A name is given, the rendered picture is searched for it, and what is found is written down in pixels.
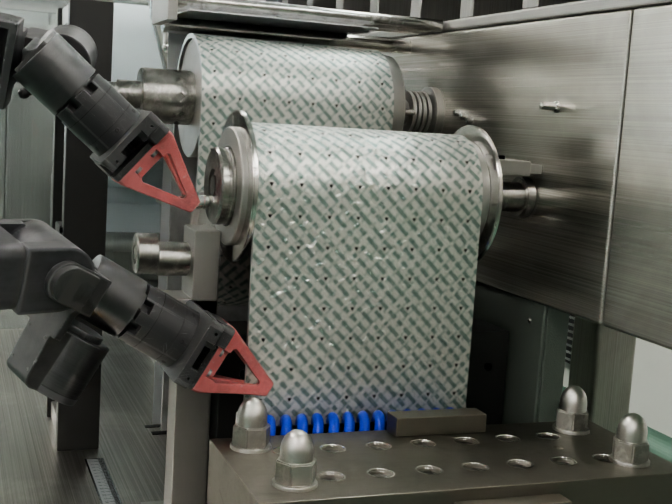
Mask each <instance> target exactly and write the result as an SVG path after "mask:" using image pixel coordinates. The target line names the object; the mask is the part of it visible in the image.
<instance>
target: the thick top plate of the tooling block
mask: <svg viewBox="0 0 672 504"><path fill-rule="evenodd" d="M554 423H556V421H551V422H531V423H511V424H491V425H486V429H485V432H477V433H458V434H439V435H421V436H402V437H396V436H394V435H393V434H392V433H390V432H389V431H388V430H373V431H353V432H334V433H314V434H308V435H309V436H310V437H311V439H312V442H313V447H314V452H313V457H314V458H315V459H316V474H315V479H316V480H317V482H318V486H317V488H316V489H314V490H312V491H309V492H300V493H295V492H286V491H282V490H279V489H277V488H275V487H274V486H273V485H272V479H273V478H274V477H275V466H276V460H277V459H278V457H279V456H280V446H281V442H282V440H283V438H284V436H285V435H275V436H270V440H269V442H270V444H271V450H270V451H268V452H265V453H261V454H245V453H239V452H236V451H233V450H232V449H231V448H230V443H231V442H232V438H216V439H210V442H209V463H208V483H207V503H208V504H454V502H456V501H469V500H482V499H494V498H507V497H519V496H532V495H544V494H557V493H559V494H561V495H563V496H564V497H566V498H567V499H569V500H570V501H572V504H672V462H670V461H668V460H666V459H664V458H662V457H660V456H658V455H656V454H654V453H652V452H650V451H649V454H648V459H649V460H650V466H648V467H645V468H630V467H624V466H620V465H617V464H614V463H613V462H611V461H610V460H609V455H610V454H611V453H612V447H613V437H614V436H615V435H617V434H615V433H613V432H611V431H609V430H607V429H605V428H603V427H601V426H599V425H597V424H595V423H593V422H591V421H589V420H588V426H587V427H588V428H589V429H590V433H589V434H587V435H568V434H563V433H559V432H557V431H555V430H553V429H552V425H553V424H554Z"/></svg>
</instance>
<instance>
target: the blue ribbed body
mask: <svg viewBox="0 0 672 504"><path fill-rule="evenodd" d="M267 416H268V417H267V423H269V424H270V436H275V435H286V434H287V433H288V432H290V431H292V430H294V429H300V430H303V431H305V432H306V433H307V434H314V433H334V432H353V431H373V430H387V429H386V425H387V416H386V421H385V417H384V414H383V412H382V411H380V410H376V411H374V412H373V414H372V418H371V422H370V418H369V414H368V413H367V412H366V411H360V412H359V413H358V414H357V419H356V422H355V419H354V416H353V413H351V412H349V411H346V412H345V413H343V415H342V419H341V423H340V422H339V417H338V415H337V414H336V413H335V412H330V413H329V414H328V415H327V419H326V424H324V420H323V417H322V415H321V414H320V413H314V414H313V415H312V417H311V424H308V419H307V417H306V415H305V414H303V413H301V414H298V415H297V416H296V420H295V425H292V419H291V417H290V415H288V414H283V415H282V416H281V417H280V426H276V420H275V418H274V416H272V415H267Z"/></svg>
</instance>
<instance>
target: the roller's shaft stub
mask: <svg viewBox="0 0 672 504"><path fill-rule="evenodd" d="M536 200H537V193H536V187H535V185H534V183H533V181H532V180H531V179H530V178H529V177H516V178H515V179H514V180H513V181H512V182H503V201H502V210H501V211H507V212H511V213H512V215H513V216H515V217H521V218H526V217H528V216H530V215H531V213H532V212H533V210H534V208H535V205H536Z"/></svg>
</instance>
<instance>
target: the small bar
mask: <svg viewBox="0 0 672 504"><path fill-rule="evenodd" d="M486 417H487V415H486V414H485V413H483V412H482V411H480V410H478V409H477V408H456V409H433V410H411V411H388V412H387V425H386V429H387V430H388V431H389V432H390V433H392V434H393V435H394V436H396V437H402V436H421V435H439V434H458V433H477V432H485V429H486Z"/></svg>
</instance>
